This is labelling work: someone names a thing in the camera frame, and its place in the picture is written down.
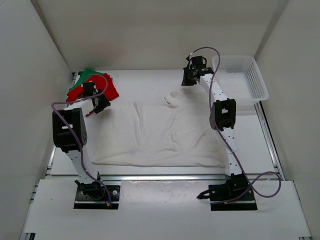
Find red t shirt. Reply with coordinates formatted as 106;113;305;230
66;73;119;116

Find green t shirt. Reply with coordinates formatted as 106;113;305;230
69;68;103;92

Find white t shirt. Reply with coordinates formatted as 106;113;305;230
92;88;224;168

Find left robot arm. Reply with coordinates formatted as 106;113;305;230
51;81;112;206

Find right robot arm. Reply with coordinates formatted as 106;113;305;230
181;56;250;205

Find white plastic basket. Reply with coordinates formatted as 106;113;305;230
212;55;269;110

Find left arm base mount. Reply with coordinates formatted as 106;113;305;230
73;180;121;210

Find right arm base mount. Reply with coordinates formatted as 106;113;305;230
208;183;258;212

